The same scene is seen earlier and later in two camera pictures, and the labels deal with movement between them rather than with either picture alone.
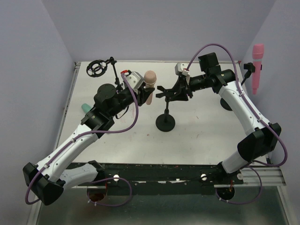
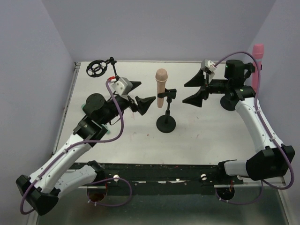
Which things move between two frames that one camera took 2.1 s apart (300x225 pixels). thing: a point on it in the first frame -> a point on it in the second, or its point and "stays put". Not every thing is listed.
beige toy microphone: (150, 79) -> (161, 77)
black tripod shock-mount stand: (96, 68) stays put
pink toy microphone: (258, 52) stays put
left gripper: (142, 95) -> (132, 101)
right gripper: (182, 87) -> (207, 86)
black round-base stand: (165, 122) stays put
